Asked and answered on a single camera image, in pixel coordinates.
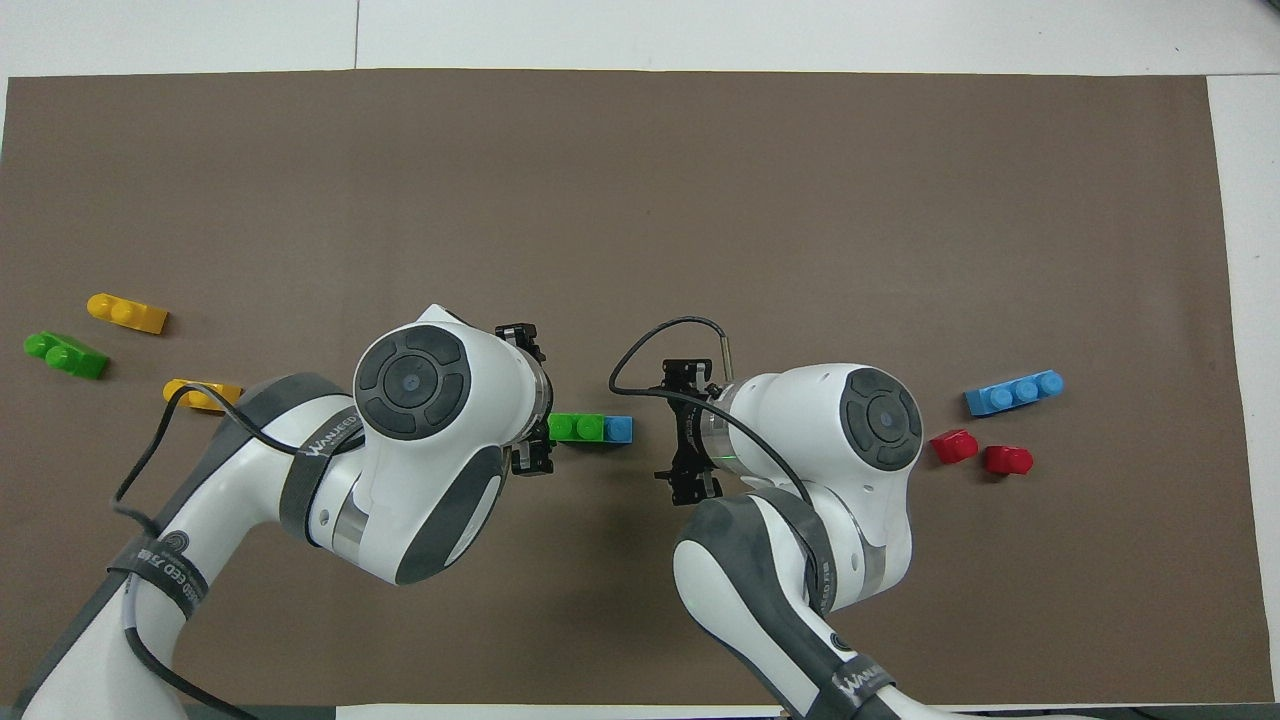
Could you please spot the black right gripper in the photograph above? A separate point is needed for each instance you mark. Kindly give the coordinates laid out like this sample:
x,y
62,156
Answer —
x,y
692,432

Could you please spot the blue three-stud block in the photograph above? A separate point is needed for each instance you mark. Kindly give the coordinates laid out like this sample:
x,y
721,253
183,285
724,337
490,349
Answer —
x,y
619,430
1012,392

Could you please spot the green two-stud block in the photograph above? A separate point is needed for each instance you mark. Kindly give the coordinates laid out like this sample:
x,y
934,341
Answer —
x,y
66,356
576,428

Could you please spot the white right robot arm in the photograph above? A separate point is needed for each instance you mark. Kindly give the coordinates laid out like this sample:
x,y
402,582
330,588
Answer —
x,y
840,480

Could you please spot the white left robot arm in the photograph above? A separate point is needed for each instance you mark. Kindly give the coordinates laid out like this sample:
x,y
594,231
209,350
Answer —
x,y
420,440

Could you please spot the red single-stud block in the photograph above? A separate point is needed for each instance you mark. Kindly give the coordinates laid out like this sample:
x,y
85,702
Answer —
x,y
1008,460
954,447

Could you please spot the yellow two-stud block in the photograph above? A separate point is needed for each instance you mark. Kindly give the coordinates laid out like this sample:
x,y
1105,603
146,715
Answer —
x,y
200,398
128,313

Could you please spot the brown table mat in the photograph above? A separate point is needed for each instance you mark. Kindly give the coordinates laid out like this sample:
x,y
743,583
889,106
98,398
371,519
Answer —
x,y
640,200

